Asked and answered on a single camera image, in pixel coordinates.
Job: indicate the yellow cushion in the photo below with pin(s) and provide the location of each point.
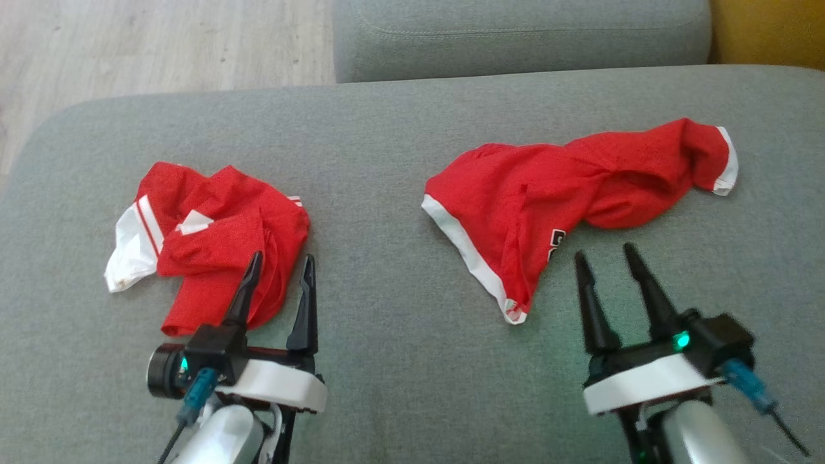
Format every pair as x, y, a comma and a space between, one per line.
773, 29

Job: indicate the red jersey white sleeves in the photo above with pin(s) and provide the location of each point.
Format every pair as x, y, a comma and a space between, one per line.
225, 238

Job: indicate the grey sofa back cushion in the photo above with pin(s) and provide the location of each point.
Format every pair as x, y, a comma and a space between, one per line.
515, 38

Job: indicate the red shorts white trim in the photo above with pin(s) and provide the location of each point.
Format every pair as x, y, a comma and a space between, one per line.
515, 206

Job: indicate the grey sofa seat cushion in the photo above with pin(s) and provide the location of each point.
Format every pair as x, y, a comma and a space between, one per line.
387, 142

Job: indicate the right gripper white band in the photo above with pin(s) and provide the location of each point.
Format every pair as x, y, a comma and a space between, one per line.
644, 383

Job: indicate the left black wrist camera box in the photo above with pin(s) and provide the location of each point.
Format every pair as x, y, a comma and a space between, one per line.
216, 351

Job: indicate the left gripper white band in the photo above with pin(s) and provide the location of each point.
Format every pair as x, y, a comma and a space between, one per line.
283, 383

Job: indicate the right black wrist camera box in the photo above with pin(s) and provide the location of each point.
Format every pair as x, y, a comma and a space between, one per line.
718, 341

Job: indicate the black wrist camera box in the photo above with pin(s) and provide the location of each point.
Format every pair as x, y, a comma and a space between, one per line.
718, 341
216, 351

